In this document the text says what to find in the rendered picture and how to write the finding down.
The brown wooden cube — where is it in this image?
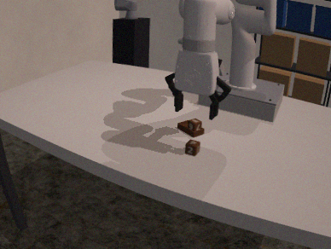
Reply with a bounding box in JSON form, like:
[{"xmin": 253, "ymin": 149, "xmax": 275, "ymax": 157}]
[
  {"xmin": 185, "ymin": 139, "xmax": 200, "ymax": 156},
  {"xmin": 188, "ymin": 119, "xmax": 202, "ymax": 131}
]

